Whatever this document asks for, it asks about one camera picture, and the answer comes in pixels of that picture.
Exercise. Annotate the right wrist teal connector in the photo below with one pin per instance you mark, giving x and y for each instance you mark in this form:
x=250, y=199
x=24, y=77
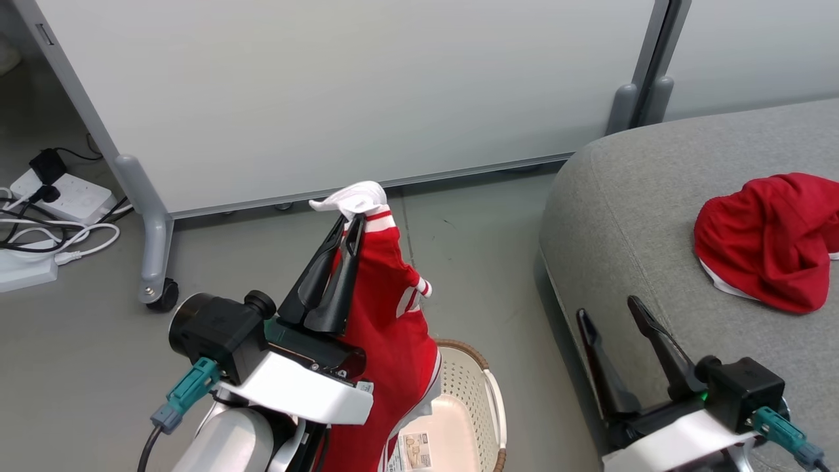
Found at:
x=783, y=432

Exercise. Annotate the red white-trimmed jersey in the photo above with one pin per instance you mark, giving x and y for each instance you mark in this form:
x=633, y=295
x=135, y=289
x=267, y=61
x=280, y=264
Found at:
x=387, y=328

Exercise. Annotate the black power adapter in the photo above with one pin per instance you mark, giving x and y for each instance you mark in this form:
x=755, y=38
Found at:
x=47, y=165

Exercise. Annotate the slim white power strip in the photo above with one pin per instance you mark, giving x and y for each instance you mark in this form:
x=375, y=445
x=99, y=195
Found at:
x=23, y=272

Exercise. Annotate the black plug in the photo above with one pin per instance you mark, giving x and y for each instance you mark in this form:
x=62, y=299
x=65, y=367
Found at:
x=42, y=194

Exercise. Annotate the paper label in basket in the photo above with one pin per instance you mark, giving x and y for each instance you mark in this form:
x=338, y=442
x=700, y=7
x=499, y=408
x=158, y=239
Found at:
x=411, y=452

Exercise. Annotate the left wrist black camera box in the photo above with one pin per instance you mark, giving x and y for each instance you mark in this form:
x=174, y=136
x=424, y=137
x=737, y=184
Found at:
x=216, y=331

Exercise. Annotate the left wrist teal connector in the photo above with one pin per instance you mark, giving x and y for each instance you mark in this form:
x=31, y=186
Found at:
x=187, y=392

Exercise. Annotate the wide white power strip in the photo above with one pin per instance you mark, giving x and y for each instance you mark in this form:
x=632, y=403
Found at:
x=75, y=196

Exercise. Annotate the grey partition foot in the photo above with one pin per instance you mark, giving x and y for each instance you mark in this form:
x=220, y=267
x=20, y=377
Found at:
x=657, y=98
x=621, y=108

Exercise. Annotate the woven plastic laundry basket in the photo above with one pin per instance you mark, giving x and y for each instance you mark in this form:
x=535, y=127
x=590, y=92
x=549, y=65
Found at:
x=472, y=393

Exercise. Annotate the large white partition panel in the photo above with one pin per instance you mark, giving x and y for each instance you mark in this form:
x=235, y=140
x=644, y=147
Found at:
x=360, y=85

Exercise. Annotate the black caster wheel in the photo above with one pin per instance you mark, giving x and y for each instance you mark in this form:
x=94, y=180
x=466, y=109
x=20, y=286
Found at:
x=164, y=296

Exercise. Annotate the grey partition leg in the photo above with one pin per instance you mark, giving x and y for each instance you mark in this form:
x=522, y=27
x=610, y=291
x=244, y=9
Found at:
x=152, y=229

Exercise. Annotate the wrist teal connector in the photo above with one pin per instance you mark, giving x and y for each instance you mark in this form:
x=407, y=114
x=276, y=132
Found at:
x=187, y=392
x=783, y=432

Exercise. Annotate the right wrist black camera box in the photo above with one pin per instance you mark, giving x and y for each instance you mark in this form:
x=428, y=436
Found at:
x=744, y=390

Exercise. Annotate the grey fabric sofa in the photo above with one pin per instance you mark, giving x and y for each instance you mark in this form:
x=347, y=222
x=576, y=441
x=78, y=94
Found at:
x=642, y=216

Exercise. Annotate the crumpled red garment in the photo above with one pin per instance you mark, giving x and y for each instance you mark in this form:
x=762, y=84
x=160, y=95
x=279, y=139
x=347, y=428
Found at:
x=767, y=242

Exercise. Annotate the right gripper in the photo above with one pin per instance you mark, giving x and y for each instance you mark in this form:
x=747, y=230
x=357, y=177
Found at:
x=668, y=442

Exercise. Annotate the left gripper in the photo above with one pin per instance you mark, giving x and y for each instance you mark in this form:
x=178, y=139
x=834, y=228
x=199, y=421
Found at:
x=301, y=387

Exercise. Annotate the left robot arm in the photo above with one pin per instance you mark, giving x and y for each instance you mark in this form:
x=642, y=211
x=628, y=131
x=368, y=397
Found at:
x=226, y=439

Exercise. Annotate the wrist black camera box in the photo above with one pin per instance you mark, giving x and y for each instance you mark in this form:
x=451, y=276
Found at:
x=216, y=331
x=744, y=390

